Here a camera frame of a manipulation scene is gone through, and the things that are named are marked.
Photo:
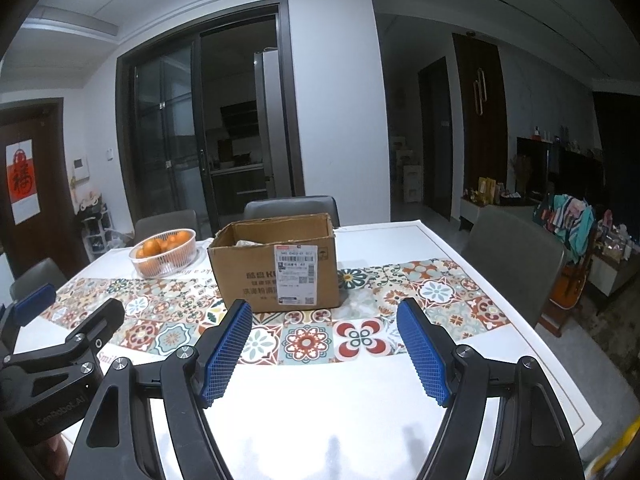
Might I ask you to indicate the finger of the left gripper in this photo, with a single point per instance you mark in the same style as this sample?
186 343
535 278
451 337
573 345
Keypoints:
96 330
21 313

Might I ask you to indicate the red fu wall poster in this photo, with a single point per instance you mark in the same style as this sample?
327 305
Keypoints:
21 181

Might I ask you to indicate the grey chair far left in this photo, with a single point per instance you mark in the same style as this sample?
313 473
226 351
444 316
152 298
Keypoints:
174 220

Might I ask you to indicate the grey dining chair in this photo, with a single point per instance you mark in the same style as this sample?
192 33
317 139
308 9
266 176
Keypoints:
519 258

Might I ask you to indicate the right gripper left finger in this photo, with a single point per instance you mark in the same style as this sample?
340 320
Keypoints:
219 349

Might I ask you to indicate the patterned tablecloth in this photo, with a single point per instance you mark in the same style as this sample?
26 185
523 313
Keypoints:
321 394

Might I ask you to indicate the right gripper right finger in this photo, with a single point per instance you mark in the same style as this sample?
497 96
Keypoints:
432 353

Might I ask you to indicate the brown cardboard box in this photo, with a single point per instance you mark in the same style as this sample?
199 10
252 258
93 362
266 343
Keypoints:
277 264

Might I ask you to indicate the orange fruit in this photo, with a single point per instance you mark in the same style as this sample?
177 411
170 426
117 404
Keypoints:
152 247

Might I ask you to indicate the white fruit basket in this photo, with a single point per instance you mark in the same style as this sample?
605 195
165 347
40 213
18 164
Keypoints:
179 252

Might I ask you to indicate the grey chair far side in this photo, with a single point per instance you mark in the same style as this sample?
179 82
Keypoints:
292 206

